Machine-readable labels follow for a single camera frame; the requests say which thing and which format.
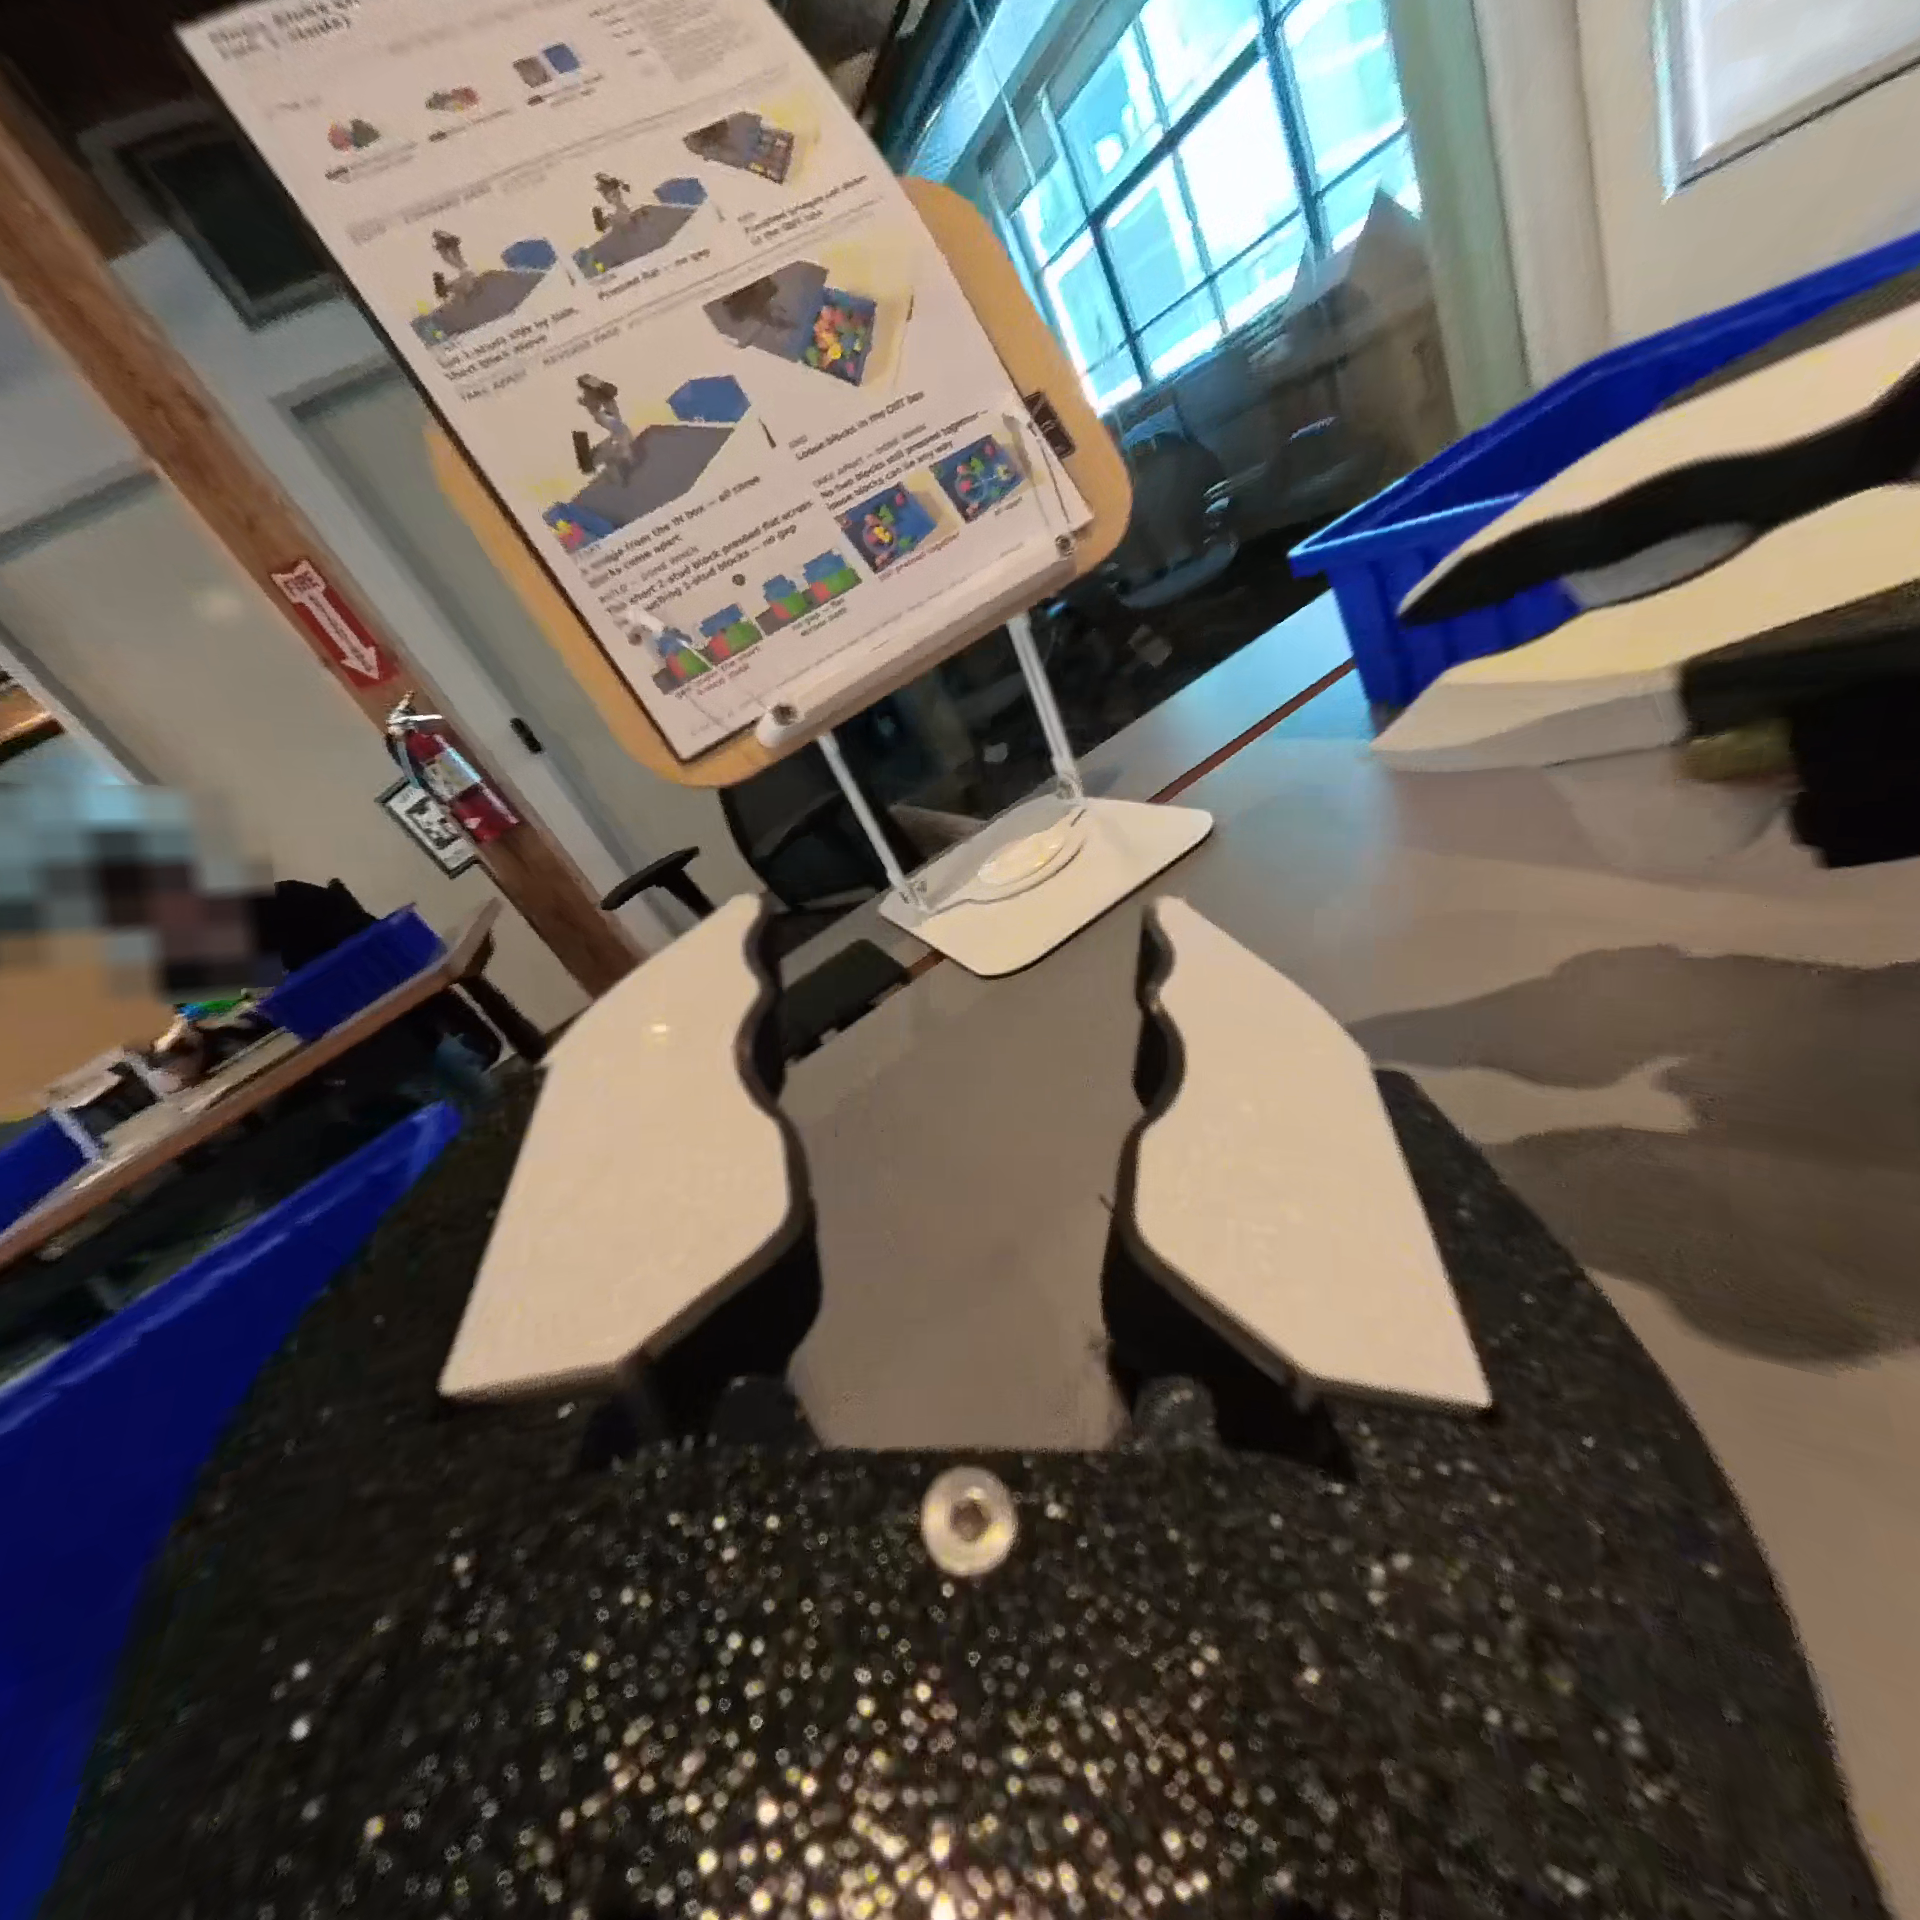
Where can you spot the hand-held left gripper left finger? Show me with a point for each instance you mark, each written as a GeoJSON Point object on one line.
{"type": "Point", "coordinates": [630, 1201]}

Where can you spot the printed instruction sheet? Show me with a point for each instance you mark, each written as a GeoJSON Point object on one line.
{"type": "Point", "coordinates": [676, 375]}

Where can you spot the red fire extinguisher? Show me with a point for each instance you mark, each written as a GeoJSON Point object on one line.
{"type": "Point", "coordinates": [458, 773]}

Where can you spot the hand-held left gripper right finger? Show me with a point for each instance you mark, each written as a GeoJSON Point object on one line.
{"type": "Point", "coordinates": [1290, 1201]}

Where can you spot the wooden support post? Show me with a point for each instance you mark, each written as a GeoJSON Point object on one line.
{"type": "Point", "coordinates": [224, 493]}

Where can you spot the cardboard box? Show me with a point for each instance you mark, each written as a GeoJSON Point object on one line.
{"type": "Point", "coordinates": [1381, 329]}

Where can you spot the wooden office desk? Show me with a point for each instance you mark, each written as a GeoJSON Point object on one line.
{"type": "Point", "coordinates": [224, 1101]}

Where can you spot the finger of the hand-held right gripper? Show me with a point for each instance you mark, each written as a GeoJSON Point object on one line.
{"type": "Point", "coordinates": [1682, 451]}
{"type": "Point", "coordinates": [1576, 691]}

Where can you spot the red fire sign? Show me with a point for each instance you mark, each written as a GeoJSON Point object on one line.
{"type": "Point", "coordinates": [333, 623]}

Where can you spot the black office chair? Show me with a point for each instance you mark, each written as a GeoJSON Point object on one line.
{"type": "Point", "coordinates": [796, 840]}

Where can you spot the blue plastic bin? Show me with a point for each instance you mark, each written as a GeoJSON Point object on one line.
{"type": "Point", "coordinates": [34, 1170]}
{"type": "Point", "coordinates": [352, 967]}
{"type": "Point", "coordinates": [1395, 652]}
{"type": "Point", "coordinates": [135, 1425]}

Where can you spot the grey office chair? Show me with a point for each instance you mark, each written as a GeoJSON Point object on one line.
{"type": "Point", "coordinates": [1178, 509]}

